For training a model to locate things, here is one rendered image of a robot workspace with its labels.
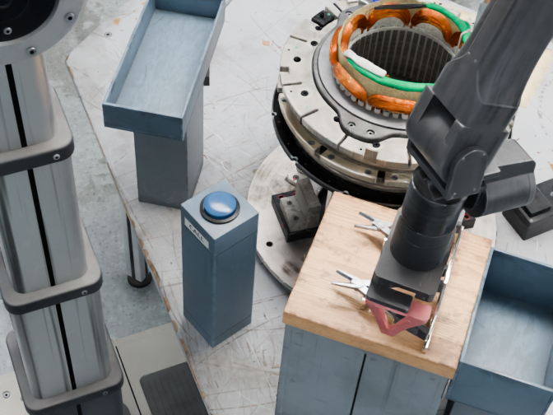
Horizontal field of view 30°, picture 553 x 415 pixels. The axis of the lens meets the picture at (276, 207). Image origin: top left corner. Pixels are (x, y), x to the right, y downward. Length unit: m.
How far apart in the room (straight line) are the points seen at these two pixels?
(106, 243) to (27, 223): 1.30
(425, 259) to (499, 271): 0.24
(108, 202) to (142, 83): 1.21
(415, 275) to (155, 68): 0.56
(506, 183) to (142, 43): 0.66
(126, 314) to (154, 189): 0.88
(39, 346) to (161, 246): 0.25
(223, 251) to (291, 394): 0.20
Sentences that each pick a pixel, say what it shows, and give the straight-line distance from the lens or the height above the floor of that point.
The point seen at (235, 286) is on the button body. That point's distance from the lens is 1.35.
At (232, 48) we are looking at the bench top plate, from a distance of 1.84.
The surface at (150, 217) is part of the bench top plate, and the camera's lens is 1.58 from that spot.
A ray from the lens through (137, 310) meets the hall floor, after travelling 2.41.
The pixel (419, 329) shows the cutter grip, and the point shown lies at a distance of 1.11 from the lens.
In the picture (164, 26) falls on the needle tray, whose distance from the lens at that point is 1.51.
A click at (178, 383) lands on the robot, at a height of 0.26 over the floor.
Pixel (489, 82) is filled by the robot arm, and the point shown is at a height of 1.42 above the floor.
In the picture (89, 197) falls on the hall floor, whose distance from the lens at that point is 2.63.
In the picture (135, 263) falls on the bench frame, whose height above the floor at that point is 0.09.
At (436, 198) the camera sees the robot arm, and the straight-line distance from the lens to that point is 0.97.
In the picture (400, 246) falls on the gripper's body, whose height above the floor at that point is 1.20.
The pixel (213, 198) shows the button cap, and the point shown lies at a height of 1.04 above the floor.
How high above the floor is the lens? 2.02
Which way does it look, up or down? 51 degrees down
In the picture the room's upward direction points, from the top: 5 degrees clockwise
